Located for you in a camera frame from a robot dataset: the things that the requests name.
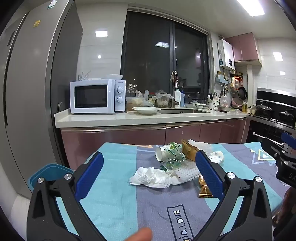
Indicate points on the blue trash bin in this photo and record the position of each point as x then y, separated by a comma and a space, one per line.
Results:
50, 171

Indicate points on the brown gold snack bag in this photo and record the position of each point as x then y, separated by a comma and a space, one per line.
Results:
189, 150

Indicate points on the white plate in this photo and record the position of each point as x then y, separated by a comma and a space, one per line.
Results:
145, 110

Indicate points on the black range hood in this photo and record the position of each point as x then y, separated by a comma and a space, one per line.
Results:
275, 95

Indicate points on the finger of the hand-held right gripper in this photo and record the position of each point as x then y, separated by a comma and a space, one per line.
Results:
290, 139
274, 148

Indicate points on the person's left hand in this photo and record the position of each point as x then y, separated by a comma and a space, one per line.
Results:
141, 235

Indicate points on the clear green-edged plastic wrapper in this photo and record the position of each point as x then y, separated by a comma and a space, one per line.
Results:
173, 163

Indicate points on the white bowl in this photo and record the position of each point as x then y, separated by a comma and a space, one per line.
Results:
114, 76

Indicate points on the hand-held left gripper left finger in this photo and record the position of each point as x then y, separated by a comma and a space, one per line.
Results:
90, 176

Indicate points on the plastic food container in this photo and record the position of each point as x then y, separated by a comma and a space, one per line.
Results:
136, 103

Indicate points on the stack of pink bowls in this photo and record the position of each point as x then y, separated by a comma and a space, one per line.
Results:
237, 103

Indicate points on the pink wall cabinet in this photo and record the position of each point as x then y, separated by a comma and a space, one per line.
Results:
245, 48

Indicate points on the white utensil holder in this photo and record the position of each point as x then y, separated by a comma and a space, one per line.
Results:
212, 104

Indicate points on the dark window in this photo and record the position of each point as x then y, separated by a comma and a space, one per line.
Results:
150, 58

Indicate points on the round metal hook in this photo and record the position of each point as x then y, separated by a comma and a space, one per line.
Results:
60, 107

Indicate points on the white microwave oven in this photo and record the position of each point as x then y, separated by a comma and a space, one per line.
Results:
92, 96

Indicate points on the gold snack packet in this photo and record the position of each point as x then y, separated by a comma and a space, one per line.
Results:
204, 190

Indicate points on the crumpled white tissue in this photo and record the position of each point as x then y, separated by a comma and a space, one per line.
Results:
152, 178

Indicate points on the grey refrigerator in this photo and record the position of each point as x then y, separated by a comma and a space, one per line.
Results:
30, 92

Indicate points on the white soap bottle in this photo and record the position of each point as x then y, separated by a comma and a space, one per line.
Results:
177, 98

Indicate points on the kitchen counter with pink cabinets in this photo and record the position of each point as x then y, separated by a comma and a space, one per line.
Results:
185, 135

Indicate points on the black pot with lid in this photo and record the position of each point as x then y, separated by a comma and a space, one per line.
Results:
286, 115
263, 110

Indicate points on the green printed plastic wrapper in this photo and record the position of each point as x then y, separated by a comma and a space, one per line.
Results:
174, 149

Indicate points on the black stove with oven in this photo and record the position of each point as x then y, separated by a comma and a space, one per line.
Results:
261, 132

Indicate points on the blue grey printed tablecloth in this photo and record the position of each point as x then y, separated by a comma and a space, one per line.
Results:
115, 208

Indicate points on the hanging frying pan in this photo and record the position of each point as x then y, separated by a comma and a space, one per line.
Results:
242, 93

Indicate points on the steel sink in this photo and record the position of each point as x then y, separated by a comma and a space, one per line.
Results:
185, 111

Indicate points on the white water heater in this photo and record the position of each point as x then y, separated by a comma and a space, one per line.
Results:
225, 54

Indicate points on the metal kitchen faucet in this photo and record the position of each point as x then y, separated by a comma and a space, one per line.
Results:
175, 92

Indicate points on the white foam fruit net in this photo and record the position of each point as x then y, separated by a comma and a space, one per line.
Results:
187, 172
202, 146

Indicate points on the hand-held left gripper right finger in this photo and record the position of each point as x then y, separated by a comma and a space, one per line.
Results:
208, 176

